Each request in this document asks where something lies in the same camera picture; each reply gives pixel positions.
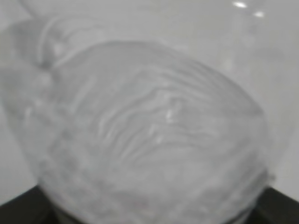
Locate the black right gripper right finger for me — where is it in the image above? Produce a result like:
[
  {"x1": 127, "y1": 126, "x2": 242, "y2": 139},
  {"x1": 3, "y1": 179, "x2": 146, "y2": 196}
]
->
[{"x1": 246, "y1": 188, "x2": 299, "y2": 224}]

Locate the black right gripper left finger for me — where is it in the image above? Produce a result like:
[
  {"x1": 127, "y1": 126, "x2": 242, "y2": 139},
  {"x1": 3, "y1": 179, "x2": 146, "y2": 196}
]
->
[{"x1": 0, "y1": 187, "x2": 56, "y2": 224}]

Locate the Nongfu Spring water bottle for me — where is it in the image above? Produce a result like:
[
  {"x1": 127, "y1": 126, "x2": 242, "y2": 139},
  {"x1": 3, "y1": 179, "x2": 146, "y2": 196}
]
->
[{"x1": 0, "y1": 0, "x2": 299, "y2": 224}]

